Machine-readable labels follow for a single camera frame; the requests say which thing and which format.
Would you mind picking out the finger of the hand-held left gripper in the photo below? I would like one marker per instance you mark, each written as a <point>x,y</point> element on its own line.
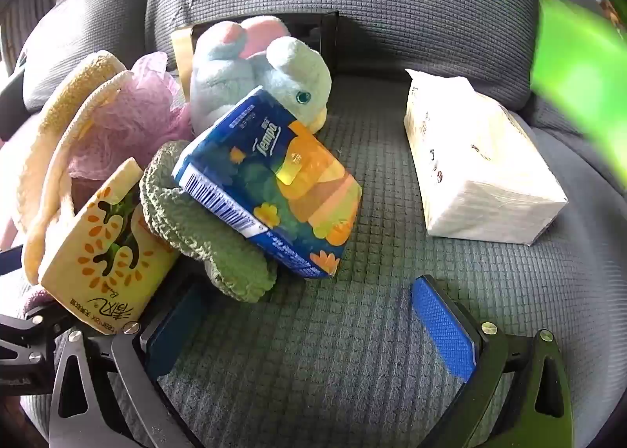
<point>10,259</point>
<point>19,345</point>

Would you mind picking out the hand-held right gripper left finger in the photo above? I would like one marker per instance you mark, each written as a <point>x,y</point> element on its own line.
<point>166,335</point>

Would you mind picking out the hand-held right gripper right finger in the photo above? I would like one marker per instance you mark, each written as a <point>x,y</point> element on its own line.
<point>441,325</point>

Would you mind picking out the yellow tree-print tissue packet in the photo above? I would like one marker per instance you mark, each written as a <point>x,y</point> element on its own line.
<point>98,257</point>

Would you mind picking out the green knitted cloth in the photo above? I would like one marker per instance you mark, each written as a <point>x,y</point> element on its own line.
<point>196,227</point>

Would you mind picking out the yellow knitted cloth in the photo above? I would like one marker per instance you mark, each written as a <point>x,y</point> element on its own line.
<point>49,134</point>

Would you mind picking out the blue orange tissue pack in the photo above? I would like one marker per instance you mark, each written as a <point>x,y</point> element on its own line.
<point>274,183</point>

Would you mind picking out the green box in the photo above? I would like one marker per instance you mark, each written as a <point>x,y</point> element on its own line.
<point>578,61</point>

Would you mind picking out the white tissue pack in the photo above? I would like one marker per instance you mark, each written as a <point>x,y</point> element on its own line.
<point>480,174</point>

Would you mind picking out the pink mesh bath sponge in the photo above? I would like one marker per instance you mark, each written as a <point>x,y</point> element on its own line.
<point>137,105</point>

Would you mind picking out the blue plush toy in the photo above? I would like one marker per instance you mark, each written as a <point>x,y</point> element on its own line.
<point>294,66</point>

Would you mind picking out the black box with gold side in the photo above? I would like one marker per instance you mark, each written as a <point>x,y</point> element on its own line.
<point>329,37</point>

